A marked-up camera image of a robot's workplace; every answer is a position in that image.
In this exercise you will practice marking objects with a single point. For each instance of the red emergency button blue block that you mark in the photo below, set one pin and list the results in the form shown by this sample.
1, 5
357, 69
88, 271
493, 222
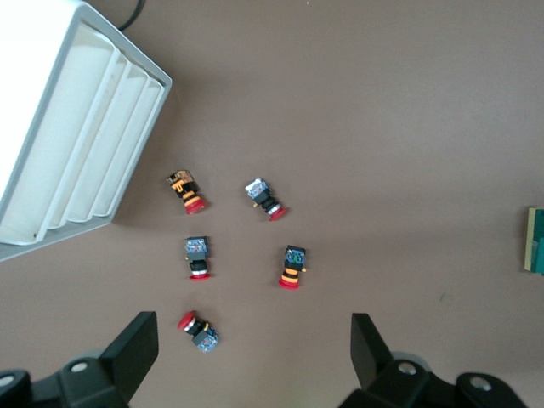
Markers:
261, 193
197, 251
204, 338

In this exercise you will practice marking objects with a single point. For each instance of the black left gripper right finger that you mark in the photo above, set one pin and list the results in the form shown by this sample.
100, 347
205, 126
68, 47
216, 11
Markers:
374, 361

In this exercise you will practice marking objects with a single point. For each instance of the green terminal block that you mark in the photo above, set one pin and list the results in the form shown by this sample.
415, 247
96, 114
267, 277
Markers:
536, 242

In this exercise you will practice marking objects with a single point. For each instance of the red emergency button orange block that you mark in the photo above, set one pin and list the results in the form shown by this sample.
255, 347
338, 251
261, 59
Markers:
185, 189

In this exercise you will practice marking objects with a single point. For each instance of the white stepped plastic bin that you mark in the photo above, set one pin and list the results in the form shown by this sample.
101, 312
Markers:
85, 127

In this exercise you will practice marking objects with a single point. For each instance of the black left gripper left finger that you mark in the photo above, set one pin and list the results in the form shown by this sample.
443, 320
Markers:
119, 365

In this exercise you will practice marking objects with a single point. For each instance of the red emergency button orange-striped body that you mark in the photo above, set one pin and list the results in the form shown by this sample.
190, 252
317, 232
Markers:
292, 265

